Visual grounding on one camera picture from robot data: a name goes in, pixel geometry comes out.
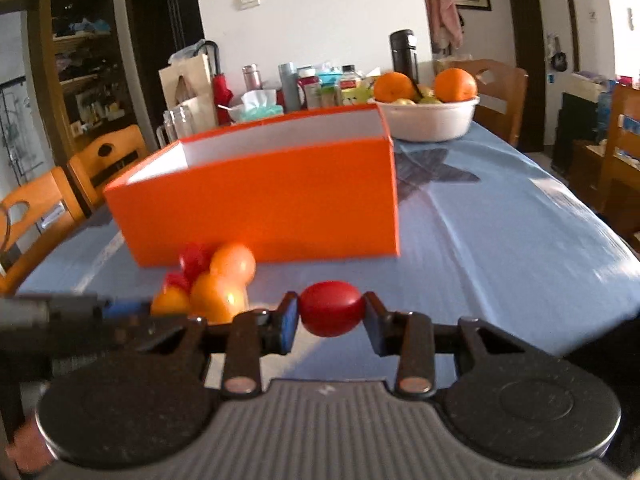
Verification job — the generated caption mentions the wooden cabinet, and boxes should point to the wooden cabinet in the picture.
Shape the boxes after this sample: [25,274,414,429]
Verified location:
[27,0,138,161]

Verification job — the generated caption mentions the pink hanging clothes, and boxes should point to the pink hanging clothes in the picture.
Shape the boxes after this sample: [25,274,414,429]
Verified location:
[421,0,463,51]

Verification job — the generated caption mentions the red white jar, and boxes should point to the red white jar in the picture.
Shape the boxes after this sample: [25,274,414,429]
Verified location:
[297,67,323,110]

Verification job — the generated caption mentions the black thermos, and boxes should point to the black thermos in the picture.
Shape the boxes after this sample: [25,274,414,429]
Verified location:
[390,29,420,86]

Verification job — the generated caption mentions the dark wooden door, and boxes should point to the dark wooden door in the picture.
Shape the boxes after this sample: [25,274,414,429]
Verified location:
[124,0,206,138]

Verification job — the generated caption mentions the beige paper bag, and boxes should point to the beige paper bag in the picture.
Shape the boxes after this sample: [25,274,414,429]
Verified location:
[159,40,221,128]

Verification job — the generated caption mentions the wooden chair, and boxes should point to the wooden chair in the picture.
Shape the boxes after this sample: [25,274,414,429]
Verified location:
[66,124,151,216]
[452,58,529,148]
[0,167,86,296]

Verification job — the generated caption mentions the tissue box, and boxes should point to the tissue box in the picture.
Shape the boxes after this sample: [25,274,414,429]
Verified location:
[229,89,285,123]

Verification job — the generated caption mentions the orange cardboard box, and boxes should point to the orange cardboard box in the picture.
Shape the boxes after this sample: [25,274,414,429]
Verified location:
[103,105,401,268]

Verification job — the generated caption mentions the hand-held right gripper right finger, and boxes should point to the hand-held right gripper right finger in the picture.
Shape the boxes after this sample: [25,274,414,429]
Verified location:
[362,291,508,397]

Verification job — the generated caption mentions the large orange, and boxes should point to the large orange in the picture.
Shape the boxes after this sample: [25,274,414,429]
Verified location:
[433,67,478,103]
[372,71,417,103]

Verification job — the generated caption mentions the glass mug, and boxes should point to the glass mug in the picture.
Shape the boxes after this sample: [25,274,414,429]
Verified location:
[156,105,196,143]

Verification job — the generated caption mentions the wooden shelf rack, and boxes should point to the wooden shelf rack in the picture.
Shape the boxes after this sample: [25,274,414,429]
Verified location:
[597,82,640,231]

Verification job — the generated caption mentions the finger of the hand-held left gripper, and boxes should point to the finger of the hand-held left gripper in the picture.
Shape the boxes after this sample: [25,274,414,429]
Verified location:
[101,299,188,352]

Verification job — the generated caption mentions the red tomato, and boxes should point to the red tomato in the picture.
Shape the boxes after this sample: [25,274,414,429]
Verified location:
[162,271,193,293]
[179,242,216,281]
[298,281,366,338]

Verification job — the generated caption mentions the grey bottle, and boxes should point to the grey bottle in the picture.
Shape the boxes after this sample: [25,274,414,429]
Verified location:
[278,62,302,112]

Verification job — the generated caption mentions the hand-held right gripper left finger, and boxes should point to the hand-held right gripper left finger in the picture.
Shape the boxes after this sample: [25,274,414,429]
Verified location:
[145,291,301,397]

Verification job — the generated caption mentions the dark low cabinet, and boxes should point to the dark low cabinet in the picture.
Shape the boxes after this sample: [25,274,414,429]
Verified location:
[552,92,601,181]

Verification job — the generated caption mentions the white bowl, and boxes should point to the white bowl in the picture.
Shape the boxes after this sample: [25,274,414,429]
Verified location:
[372,95,481,142]

